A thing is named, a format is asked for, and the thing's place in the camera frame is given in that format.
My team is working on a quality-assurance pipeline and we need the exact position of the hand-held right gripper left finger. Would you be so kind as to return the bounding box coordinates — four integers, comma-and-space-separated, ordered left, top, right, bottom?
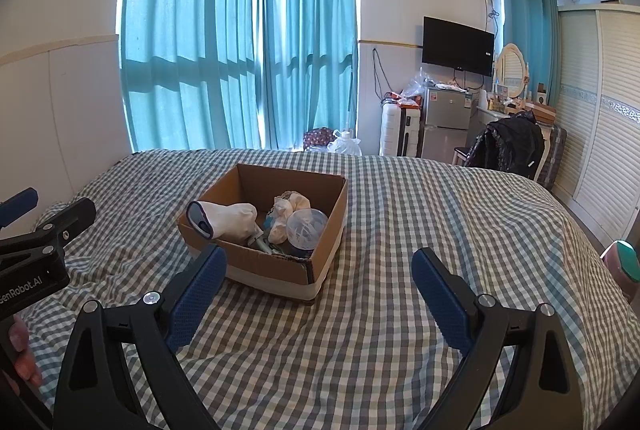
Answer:
52, 243, 228, 430

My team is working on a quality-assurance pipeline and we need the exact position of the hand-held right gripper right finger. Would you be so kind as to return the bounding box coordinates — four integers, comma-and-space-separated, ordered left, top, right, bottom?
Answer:
411, 247, 598, 430

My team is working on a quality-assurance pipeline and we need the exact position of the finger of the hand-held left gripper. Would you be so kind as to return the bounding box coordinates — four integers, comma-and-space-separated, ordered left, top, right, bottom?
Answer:
0, 197, 97, 261
0, 187, 40, 228

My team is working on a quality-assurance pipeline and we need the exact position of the brown cardboard box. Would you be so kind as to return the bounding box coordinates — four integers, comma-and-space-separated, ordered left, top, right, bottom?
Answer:
177, 163, 349, 306

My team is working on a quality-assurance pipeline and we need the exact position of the white sock with blue cuff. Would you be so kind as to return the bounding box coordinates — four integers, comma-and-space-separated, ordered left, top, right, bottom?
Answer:
186, 201, 258, 242

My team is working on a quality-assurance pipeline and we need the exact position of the clear round plastic jar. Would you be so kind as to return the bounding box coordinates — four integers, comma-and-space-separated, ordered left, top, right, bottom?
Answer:
286, 209, 329, 258

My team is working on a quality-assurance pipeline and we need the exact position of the white lace cloth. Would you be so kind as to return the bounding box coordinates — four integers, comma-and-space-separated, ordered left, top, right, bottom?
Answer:
267, 190, 312, 245

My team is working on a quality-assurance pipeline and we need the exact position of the person's left hand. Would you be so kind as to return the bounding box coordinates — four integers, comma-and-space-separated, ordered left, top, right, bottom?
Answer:
12, 314, 44, 387

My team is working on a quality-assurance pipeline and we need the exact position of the dark chair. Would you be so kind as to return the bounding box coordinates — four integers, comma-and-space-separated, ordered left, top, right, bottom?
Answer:
452, 125, 548, 181

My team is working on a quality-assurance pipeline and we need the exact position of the black jacket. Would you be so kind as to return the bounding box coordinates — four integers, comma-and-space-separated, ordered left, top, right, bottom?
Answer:
470, 113, 546, 178

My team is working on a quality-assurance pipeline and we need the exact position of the white suitcase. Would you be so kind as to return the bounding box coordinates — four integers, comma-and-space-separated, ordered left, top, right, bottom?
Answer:
380, 103, 425, 157

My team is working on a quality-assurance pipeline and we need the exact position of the grey mini fridge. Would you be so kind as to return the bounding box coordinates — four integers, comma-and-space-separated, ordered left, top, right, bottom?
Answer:
421, 85, 473, 158

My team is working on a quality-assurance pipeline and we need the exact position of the grey checked suitcase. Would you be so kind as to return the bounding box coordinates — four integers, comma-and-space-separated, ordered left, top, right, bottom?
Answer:
537, 124, 568, 189

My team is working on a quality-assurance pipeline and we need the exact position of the white plastic bag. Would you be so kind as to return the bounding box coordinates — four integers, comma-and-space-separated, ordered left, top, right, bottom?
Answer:
327, 129, 362, 156

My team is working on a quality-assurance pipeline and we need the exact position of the teal and pink container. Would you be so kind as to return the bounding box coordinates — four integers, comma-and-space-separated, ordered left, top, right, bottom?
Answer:
600, 239, 640, 303

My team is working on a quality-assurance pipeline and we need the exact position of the white dressing table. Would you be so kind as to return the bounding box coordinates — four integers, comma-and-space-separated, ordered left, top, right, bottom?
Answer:
475, 103, 516, 131

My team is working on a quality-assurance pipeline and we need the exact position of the purple patterned bag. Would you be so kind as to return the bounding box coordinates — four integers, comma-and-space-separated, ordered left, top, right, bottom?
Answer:
302, 127, 337, 152

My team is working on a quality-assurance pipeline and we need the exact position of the clear plastic bag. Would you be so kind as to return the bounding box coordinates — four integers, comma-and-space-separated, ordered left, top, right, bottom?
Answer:
406, 68, 432, 97

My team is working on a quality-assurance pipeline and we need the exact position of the wide teal curtain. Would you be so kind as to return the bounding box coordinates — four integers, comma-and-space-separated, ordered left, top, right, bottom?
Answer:
117, 0, 263, 153

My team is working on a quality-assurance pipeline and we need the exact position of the white slatted wardrobe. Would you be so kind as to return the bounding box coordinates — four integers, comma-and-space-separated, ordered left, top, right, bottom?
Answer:
552, 3, 640, 251

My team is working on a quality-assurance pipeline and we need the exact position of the white oval mirror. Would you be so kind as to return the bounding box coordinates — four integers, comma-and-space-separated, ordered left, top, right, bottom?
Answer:
494, 43, 530, 100

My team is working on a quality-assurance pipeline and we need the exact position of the black television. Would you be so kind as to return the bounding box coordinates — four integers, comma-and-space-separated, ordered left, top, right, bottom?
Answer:
421, 15, 496, 78

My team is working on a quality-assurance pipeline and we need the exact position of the narrow teal curtain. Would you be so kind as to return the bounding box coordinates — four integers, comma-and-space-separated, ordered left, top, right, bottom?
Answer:
492, 0, 560, 106

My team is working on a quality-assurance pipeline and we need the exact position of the dark wall cable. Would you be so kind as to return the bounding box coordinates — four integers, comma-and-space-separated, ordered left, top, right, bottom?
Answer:
371, 48, 396, 104

